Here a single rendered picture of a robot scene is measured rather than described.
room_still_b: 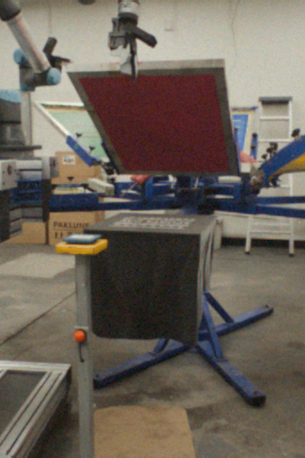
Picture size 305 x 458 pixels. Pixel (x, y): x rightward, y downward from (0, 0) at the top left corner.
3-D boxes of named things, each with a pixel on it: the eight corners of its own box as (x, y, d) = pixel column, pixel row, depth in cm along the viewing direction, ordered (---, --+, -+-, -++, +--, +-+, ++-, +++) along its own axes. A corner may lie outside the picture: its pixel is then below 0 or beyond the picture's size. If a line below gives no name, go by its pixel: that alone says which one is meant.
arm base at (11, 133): (-17, 145, 217) (-18, 120, 216) (-3, 145, 232) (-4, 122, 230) (19, 145, 216) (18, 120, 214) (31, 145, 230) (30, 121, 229)
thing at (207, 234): (199, 345, 200) (201, 233, 193) (190, 344, 201) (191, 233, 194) (216, 308, 244) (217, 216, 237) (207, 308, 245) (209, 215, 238)
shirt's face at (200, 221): (199, 234, 192) (199, 233, 192) (83, 230, 202) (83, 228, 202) (216, 216, 238) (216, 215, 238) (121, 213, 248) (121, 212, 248)
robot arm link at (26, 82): (33, 90, 242) (32, 65, 240) (15, 91, 248) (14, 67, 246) (45, 91, 249) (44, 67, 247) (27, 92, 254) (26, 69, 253)
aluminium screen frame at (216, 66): (224, 67, 185) (224, 58, 186) (65, 72, 199) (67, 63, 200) (238, 175, 255) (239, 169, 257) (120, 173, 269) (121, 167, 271)
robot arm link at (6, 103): (6, 120, 214) (5, 85, 212) (-17, 121, 221) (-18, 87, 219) (28, 121, 224) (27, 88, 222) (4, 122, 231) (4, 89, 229)
